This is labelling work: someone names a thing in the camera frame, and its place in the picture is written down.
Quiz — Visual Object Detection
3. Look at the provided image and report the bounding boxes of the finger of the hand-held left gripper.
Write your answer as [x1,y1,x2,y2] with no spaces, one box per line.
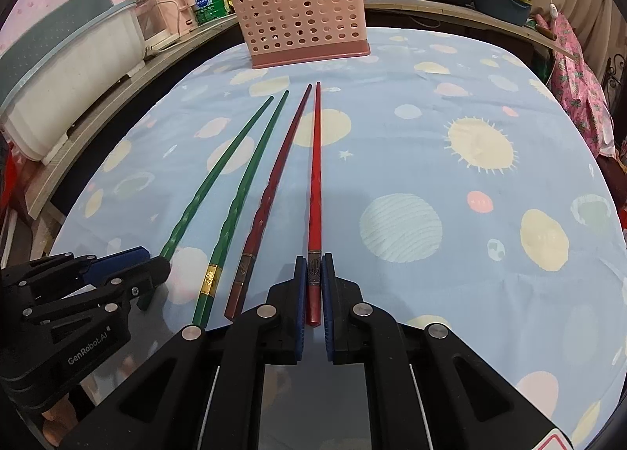
[0,246,151,295]
[24,256,172,329]

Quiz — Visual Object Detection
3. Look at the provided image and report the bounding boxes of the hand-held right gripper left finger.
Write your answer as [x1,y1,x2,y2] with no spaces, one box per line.
[59,254,308,450]

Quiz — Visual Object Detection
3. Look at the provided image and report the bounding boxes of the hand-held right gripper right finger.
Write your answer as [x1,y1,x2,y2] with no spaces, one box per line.
[321,251,564,450]

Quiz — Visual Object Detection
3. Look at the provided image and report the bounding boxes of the red chopstick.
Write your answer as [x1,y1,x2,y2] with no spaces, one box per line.
[306,81,325,328]

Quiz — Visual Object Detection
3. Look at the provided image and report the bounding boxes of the green chopstick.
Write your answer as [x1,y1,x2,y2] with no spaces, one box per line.
[192,91,290,328]
[138,96,275,311]

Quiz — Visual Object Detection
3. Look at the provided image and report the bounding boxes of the maroon chopstick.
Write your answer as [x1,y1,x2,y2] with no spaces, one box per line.
[224,84,313,321]

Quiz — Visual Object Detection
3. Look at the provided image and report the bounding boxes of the pink perforated plastic utensil basket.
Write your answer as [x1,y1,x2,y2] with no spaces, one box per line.
[228,0,371,70]

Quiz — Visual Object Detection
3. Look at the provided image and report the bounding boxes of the person's left hand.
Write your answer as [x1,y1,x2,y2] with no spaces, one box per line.
[41,398,74,447]

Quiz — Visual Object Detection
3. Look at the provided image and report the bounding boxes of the wooden counter shelf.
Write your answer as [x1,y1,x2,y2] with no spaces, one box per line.
[24,0,578,217]

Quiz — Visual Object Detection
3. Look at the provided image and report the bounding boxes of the white dish box grey lid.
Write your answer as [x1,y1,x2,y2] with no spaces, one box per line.
[0,0,149,165]

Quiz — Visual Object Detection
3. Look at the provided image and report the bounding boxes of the pink kitchen appliance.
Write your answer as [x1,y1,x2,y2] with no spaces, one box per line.
[134,0,198,50]

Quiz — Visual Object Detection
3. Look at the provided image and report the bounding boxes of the green tin can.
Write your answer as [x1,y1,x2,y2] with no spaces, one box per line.
[190,0,232,28]

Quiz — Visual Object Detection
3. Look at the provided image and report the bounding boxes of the pink floral garment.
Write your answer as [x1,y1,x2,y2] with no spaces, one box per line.
[547,13,619,158]

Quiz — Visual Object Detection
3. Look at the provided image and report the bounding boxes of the dark wooden chair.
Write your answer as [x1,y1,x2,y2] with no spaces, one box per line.
[604,55,627,216]

